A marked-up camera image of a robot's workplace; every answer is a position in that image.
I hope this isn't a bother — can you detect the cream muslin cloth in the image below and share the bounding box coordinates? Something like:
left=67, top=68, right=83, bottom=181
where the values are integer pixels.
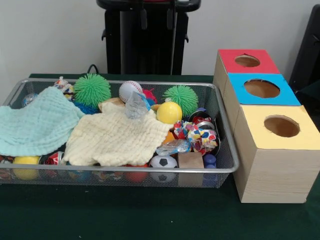
left=61, top=101, right=175, bottom=167

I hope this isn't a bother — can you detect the green spiky rubber ball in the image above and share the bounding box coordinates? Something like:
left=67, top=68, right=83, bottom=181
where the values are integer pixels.
left=162, top=84, right=199, bottom=111
left=73, top=73, right=112, bottom=108

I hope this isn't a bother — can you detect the white baseball with red stitching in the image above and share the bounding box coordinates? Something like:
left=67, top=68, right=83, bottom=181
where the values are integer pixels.
left=118, top=80, right=144, bottom=104

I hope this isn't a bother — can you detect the clear plastic bottle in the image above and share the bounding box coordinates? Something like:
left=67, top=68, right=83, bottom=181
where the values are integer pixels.
left=124, top=91, right=152, bottom=120

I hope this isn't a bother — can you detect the wooden box with three holes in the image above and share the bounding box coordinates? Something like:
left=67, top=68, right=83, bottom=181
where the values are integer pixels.
left=212, top=48, right=315, bottom=204

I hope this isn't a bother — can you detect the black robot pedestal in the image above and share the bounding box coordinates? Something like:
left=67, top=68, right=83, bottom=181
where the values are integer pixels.
left=96, top=0, right=202, bottom=76

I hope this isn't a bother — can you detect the black upright panel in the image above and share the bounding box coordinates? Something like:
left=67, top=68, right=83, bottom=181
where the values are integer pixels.
left=288, top=3, right=320, bottom=87

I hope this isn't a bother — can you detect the flattened clear bottle, blue label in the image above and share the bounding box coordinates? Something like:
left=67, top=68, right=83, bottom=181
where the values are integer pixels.
left=156, top=139, right=192, bottom=157

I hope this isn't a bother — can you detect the yellow tennis-style ball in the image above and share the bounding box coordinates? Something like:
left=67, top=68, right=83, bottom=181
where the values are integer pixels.
left=156, top=101, right=183, bottom=125

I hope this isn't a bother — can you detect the crumpled colourful patterned paper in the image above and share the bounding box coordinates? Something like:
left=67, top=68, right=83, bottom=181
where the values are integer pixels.
left=173, top=119, right=219, bottom=153

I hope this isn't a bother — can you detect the dark green table cloth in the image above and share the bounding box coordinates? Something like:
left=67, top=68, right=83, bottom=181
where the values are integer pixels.
left=0, top=72, right=320, bottom=240

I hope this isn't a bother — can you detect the black cable loop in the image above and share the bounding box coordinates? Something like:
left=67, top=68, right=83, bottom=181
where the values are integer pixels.
left=86, top=64, right=101, bottom=75

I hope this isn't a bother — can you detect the mint green muslin cloth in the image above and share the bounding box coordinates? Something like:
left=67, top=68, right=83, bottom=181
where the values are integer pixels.
left=0, top=86, right=86, bottom=157

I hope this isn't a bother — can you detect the brown wooden block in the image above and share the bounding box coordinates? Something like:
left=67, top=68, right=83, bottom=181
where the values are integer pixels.
left=177, top=151, right=204, bottom=188

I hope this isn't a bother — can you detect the silver wire mesh bin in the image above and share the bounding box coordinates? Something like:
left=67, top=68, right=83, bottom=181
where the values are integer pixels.
left=0, top=77, right=240, bottom=189

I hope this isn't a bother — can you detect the small black and white football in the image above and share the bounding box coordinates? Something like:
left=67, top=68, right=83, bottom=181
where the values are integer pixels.
left=149, top=154, right=179, bottom=183

